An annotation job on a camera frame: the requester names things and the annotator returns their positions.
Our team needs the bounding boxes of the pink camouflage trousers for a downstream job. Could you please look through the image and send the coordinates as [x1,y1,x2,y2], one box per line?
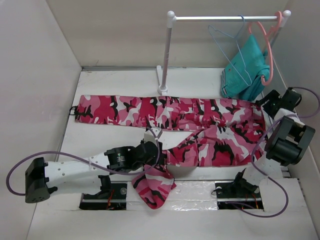
[70,95,266,210]

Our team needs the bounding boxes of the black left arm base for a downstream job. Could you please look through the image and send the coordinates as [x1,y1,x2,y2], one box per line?
[79,181,128,211]

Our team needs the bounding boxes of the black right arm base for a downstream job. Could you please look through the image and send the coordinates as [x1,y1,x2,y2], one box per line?
[211,181,264,210]

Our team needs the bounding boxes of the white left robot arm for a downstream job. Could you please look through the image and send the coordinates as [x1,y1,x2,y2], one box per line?
[24,140,162,204]

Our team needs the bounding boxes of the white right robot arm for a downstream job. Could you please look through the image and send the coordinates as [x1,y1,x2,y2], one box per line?
[229,87,316,197]

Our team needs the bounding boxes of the pink plastic hanger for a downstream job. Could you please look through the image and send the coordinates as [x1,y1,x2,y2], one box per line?
[248,11,283,86]

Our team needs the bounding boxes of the teal garment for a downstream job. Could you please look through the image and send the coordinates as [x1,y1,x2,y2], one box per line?
[221,34,270,102]

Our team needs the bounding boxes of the white clothes rack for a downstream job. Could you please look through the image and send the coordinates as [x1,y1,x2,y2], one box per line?
[156,9,291,98]

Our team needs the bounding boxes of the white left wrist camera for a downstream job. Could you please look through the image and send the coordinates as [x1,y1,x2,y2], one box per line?
[143,127,163,145]

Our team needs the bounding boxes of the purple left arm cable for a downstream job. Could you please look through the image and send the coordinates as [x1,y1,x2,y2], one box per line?
[5,126,161,196]

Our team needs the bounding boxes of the blue wire hanger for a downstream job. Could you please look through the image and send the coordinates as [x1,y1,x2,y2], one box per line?
[207,14,254,86]

